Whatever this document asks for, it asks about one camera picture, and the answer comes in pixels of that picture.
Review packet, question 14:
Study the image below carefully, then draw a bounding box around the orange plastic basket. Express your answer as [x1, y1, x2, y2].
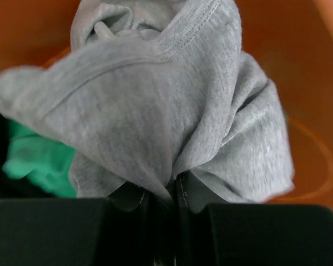
[0, 1, 333, 209]

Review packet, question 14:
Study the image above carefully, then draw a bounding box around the grey tank top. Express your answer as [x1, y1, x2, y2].
[0, 1, 294, 203]

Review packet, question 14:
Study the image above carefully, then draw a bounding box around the green tank top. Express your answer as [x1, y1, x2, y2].
[2, 120, 76, 198]

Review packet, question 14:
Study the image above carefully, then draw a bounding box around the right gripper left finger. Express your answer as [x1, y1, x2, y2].
[108, 183, 153, 260]

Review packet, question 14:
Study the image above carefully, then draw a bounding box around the black tank top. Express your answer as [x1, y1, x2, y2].
[0, 104, 59, 202]

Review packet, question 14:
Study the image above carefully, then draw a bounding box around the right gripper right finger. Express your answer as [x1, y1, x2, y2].
[175, 171, 225, 260]

